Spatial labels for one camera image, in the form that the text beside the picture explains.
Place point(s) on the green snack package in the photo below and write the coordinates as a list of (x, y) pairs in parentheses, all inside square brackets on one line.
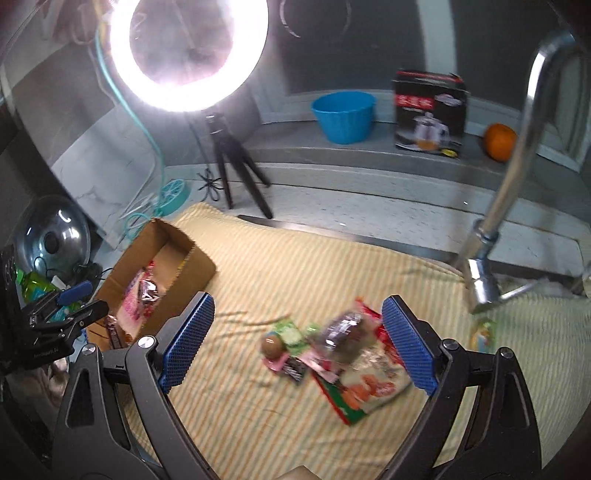
[(33, 286)]

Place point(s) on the black tripod stand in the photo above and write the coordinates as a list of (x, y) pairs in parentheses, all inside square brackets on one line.
[(228, 150)]

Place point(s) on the blue plastic bowl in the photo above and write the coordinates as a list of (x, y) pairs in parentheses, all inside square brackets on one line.
[(345, 117)]

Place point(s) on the white red snack bag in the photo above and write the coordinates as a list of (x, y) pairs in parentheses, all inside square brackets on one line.
[(377, 376)]

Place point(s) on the small yellow green candy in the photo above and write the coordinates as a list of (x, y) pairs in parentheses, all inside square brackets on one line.
[(483, 339)]

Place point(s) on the white ring light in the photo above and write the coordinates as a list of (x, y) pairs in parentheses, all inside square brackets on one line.
[(186, 56)]

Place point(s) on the green candy wrapper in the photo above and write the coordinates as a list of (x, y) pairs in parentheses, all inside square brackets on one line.
[(295, 339)]

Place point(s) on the small dark chocolate packet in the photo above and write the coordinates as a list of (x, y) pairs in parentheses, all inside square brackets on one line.
[(294, 369)]

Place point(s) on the chrome kitchen faucet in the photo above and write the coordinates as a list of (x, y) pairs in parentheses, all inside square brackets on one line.
[(482, 288)]

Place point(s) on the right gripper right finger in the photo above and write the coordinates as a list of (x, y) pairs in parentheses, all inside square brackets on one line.
[(501, 439)]

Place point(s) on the steel pot lid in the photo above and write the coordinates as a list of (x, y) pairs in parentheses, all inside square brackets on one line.
[(52, 238)]

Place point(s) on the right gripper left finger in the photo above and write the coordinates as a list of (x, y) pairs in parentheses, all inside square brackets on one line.
[(92, 439)]

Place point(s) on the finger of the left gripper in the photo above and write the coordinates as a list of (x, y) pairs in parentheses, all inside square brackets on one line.
[(71, 327), (75, 294)]

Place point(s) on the brown egg pink wrapper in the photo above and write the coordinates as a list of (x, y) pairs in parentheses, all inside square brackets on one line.
[(274, 352)]

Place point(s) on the dark red jujube packet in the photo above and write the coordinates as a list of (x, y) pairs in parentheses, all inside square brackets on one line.
[(142, 295)]

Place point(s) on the teal round hose reel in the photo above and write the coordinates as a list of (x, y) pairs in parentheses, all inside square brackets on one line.
[(174, 194)]

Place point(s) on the orange fruit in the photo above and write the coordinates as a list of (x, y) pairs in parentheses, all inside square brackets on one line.
[(499, 141)]

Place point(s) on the brown cardboard box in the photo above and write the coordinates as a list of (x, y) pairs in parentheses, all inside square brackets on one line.
[(181, 271)]

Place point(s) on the Snickers bar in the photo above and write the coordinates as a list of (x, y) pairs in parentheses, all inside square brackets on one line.
[(115, 335)]

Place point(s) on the black teapot box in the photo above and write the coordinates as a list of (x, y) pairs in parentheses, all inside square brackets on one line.
[(430, 111)]

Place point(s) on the clear bag dark snack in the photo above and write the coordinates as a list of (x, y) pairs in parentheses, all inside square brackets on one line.
[(343, 338)]

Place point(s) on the striped yellow cloth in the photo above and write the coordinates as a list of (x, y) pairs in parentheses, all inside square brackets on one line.
[(252, 423)]

